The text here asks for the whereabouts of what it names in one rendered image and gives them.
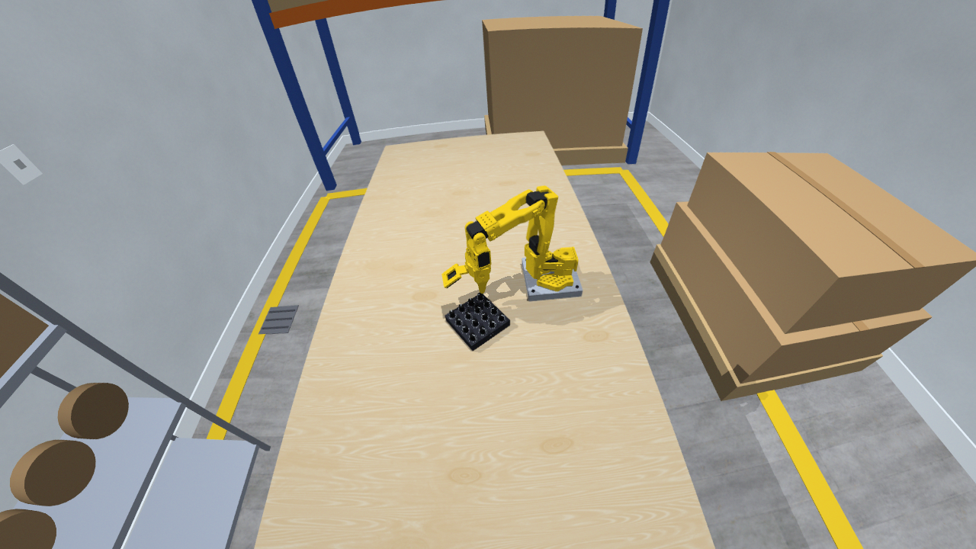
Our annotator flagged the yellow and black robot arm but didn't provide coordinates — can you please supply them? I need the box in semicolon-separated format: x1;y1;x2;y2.
465;186;576;291

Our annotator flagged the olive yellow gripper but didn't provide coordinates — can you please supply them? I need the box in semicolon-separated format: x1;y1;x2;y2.
442;252;491;294

